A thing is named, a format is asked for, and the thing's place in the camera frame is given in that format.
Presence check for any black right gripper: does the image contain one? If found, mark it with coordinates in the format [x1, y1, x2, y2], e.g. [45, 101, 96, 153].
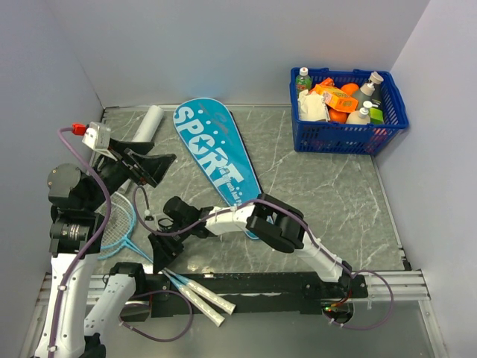
[148, 222, 192, 276]

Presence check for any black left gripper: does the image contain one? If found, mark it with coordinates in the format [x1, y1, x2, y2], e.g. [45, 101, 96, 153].
[83, 136, 175, 210]

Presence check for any white shuttlecock tube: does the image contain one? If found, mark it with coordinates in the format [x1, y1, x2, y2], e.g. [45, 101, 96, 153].
[119, 105, 165, 193]

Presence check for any blue badminton racket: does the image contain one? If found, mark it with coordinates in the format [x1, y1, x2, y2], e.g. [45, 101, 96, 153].
[100, 209, 236, 327]
[99, 193, 236, 320]

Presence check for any blue sport racket bag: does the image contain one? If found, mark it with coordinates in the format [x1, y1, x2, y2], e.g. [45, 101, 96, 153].
[172, 97, 276, 242]

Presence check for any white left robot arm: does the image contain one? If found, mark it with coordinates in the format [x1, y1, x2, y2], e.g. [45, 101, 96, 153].
[34, 140, 176, 357]

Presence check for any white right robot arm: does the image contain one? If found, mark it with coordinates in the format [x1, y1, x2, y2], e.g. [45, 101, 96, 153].
[148, 194, 352, 297]

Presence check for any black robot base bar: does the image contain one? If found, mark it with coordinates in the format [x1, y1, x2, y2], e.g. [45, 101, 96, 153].
[109, 263, 367, 318]

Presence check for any blue plastic shopping basket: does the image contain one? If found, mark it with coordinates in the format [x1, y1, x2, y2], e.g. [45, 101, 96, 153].
[289, 67, 409, 155]

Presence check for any cream paper bag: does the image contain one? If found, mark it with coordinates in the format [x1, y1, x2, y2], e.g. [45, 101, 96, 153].
[297, 89, 330, 122]

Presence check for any green drink bottle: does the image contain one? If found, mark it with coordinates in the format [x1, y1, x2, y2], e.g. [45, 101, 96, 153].
[295, 67, 312, 95]

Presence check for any orange snack box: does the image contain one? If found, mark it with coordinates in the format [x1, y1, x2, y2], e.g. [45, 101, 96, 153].
[311, 84, 358, 113]

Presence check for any small orange packet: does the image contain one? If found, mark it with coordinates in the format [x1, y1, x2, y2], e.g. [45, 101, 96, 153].
[319, 78, 335, 87]

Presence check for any orange fruit front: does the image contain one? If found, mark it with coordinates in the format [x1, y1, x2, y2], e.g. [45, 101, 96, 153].
[329, 108, 348, 124]

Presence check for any orange fruit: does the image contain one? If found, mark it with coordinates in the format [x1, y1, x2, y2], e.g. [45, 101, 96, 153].
[329, 108, 348, 124]
[341, 83, 360, 96]

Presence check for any orange fruit back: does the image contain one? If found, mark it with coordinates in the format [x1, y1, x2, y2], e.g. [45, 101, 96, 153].
[341, 83, 360, 96]

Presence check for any cream pump lotion bottle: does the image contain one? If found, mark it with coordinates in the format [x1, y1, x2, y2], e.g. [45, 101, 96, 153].
[346, 101, 373, 125]

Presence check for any green carton box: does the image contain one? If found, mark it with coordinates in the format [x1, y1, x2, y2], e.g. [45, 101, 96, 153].
[369, 107, 384, 125]

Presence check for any grey pump bottle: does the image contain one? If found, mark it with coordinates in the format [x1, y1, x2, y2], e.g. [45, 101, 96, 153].
[352, 71, 384, 110]

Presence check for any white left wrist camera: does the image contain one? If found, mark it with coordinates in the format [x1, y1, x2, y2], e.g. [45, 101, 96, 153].
[72, 122, 111, 150]

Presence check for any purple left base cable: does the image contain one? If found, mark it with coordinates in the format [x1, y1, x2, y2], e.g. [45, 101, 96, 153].
[117, 290, 195, 343]

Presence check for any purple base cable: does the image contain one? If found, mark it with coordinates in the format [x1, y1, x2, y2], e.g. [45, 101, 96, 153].
[322, 268, 394, 331]
[117, 290, 195, 343]

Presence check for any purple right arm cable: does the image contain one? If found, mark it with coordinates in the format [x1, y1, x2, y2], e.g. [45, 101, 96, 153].
[133, 185, 355, 279]

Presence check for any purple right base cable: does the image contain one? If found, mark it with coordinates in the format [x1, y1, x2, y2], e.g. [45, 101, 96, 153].
[322, 268, 394, 331]

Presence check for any aluminium frame rail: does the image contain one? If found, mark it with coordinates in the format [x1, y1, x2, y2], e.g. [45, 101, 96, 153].
[36, 271, 431, 307]

